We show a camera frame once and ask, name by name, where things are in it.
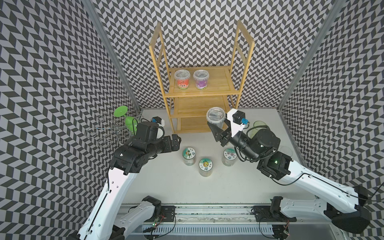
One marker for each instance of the carrot seed container red label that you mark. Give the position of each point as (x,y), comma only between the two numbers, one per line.
(189,155)

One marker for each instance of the wooden three-tier shelf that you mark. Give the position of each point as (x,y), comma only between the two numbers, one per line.
(187,108)

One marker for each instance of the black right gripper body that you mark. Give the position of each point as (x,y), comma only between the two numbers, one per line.
(227,135)

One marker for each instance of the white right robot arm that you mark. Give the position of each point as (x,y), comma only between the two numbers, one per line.
(343,206)

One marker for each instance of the small clear seed jar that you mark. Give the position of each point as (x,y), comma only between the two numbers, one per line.
(216,116)

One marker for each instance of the chrome wire glass rack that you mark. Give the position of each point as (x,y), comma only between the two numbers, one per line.
(109,130)

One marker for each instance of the sunflower seed container yellow label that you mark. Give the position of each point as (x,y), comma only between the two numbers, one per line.
(205,167)

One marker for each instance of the aluminium corner post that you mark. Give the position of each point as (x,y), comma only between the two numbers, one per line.
(94,18)
(321,35)

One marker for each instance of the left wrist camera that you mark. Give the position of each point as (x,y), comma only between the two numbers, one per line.
(158,121)

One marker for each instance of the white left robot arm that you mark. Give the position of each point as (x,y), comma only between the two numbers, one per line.
(126,164)

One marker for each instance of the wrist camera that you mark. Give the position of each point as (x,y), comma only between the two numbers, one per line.
(237,120)
(158,121)

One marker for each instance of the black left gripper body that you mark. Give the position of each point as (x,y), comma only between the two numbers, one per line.
(165,146)

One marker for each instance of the green translucent plastic cup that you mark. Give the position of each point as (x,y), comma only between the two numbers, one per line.
(258,125)

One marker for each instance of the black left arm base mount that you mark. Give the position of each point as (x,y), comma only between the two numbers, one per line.
(164,214)

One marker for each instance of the small purple seed jar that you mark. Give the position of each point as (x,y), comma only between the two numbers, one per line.
(201,79)

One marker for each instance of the left aluminium corner post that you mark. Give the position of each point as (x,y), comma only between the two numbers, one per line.
(94,18)

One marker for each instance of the red tomato seed container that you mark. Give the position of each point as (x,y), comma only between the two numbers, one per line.
(182,77)

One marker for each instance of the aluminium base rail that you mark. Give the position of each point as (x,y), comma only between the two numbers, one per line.
(224,220)

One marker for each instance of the green plastic wine glass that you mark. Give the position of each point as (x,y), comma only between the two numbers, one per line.
(130,122)

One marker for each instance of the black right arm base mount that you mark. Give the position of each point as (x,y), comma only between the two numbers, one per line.
(271,213)

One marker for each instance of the right aluminium corner post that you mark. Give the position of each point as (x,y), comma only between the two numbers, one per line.
(321,35)

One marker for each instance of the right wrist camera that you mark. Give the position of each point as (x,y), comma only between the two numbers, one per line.
(237,120)

